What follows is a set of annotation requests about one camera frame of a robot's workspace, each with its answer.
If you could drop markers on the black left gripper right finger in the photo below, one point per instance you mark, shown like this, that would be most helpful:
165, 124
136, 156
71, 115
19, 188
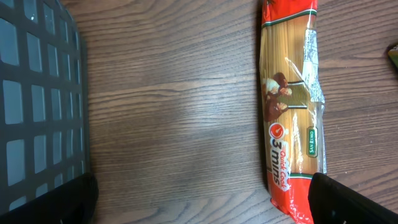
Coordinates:
333, 202

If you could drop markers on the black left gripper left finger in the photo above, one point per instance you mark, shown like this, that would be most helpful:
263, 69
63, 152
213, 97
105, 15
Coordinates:
73, 202

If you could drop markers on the orange spaghetti packet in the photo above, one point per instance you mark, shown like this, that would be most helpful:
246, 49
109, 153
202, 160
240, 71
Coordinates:
292, 103

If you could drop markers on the green drink carton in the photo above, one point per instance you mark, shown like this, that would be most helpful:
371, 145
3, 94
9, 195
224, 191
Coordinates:
392, 54

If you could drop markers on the grey plastic shopping basket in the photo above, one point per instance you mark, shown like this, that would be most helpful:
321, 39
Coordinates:
44, 105

